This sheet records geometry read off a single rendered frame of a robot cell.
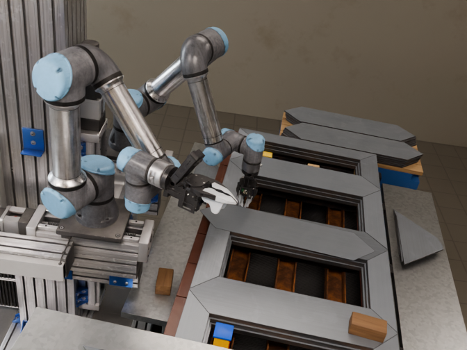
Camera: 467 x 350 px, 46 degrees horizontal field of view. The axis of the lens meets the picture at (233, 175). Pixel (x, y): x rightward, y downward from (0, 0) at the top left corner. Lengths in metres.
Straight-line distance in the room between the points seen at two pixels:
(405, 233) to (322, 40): 2.45
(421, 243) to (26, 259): 1.66
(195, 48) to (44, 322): 1.04
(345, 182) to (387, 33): 2.30
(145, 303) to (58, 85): 0.99
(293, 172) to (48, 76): 1.46
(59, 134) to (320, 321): 1.07
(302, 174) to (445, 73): 2.60
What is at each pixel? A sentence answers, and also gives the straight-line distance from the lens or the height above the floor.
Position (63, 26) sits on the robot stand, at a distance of 1.85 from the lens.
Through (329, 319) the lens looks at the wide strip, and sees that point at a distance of 2.02.
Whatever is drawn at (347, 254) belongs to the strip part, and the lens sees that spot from 2.30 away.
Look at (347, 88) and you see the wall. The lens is 4.94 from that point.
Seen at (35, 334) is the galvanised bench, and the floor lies 1.05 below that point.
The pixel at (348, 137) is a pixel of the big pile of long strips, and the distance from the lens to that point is 3.15.
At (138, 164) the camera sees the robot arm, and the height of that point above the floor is 1.46.
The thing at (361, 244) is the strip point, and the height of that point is 0.87.
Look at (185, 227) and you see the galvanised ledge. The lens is 2.54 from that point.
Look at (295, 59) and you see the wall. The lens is 4.79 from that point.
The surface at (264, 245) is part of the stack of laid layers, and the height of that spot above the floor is 0.84.
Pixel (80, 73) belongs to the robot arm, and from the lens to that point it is 1.59.
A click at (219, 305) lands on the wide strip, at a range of 1.97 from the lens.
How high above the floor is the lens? 2.31
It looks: 34 degrees down
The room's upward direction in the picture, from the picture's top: 9 degrees clockwise
